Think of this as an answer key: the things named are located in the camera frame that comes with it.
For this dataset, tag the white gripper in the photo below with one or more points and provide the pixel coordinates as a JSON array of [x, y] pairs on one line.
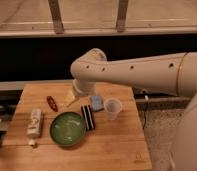
[[80, 89]]

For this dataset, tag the green ceramic bowl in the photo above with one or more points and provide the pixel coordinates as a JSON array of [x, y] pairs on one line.
[[67, 129]]

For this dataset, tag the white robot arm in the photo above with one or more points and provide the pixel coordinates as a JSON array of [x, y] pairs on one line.
[[174, 74]]

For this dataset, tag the black striped eraser block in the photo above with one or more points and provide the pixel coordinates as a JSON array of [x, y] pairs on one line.
[[88, 116]]

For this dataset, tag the blue sponge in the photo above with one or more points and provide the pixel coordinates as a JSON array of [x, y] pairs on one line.
[[96, 103]]

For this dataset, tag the red chili pepper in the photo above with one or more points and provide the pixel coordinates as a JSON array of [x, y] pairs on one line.
[[52, 104]]

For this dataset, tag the white tube bottle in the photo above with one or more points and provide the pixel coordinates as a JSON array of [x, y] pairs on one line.
[[34, 126]]

